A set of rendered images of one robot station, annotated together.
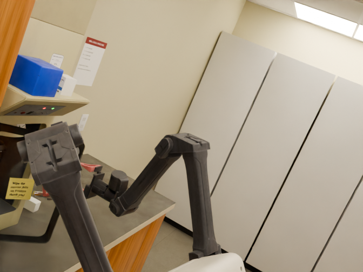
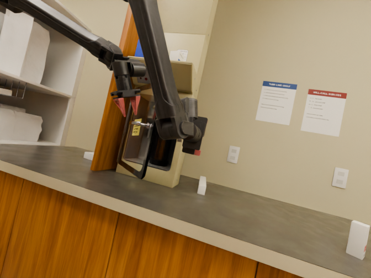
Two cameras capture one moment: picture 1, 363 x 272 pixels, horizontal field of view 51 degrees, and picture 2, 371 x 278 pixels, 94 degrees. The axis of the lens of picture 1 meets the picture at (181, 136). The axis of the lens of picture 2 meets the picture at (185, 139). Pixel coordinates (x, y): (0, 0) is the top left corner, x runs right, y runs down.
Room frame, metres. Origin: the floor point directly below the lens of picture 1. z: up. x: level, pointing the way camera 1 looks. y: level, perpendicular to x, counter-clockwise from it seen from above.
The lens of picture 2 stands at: (1.34, -0.38, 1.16)
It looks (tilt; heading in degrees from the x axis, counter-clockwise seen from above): 2 degrees up; 87
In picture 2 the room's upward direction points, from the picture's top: 12 degrees clockwise
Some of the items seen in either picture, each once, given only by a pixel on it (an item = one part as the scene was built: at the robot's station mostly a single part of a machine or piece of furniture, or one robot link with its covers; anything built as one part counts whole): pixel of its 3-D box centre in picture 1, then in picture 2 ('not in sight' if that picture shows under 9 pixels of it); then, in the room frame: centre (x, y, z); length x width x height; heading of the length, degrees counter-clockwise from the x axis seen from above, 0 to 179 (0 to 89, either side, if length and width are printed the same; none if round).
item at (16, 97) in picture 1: (44, 106); (160, 74); (1.20, 0.44, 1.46); 0.32 x 0.11 x 0.10; 163
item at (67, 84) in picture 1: (64, 84); (176, 59); (1.25, 0.43, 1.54); 0.05 x 0.05 x 0.06; 63
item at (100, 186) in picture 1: (100, 188); (192, 133); (1.39, 0.21, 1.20); 0.07 x 0.07 x 0.10; 73
